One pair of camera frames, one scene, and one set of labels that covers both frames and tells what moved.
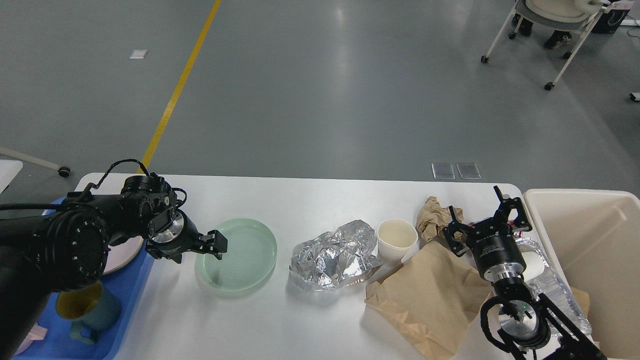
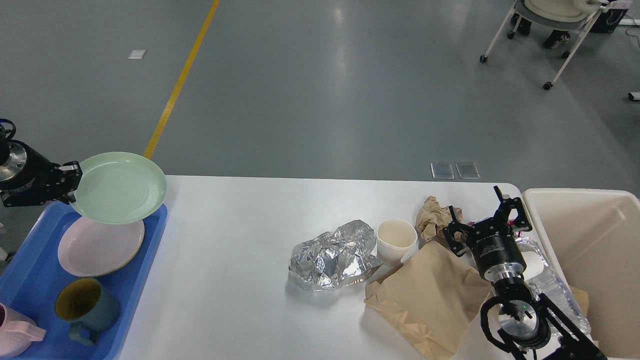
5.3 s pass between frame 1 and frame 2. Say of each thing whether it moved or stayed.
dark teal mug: stayed
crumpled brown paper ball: stayed
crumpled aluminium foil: stayed
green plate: moved
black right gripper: stayed
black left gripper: moved
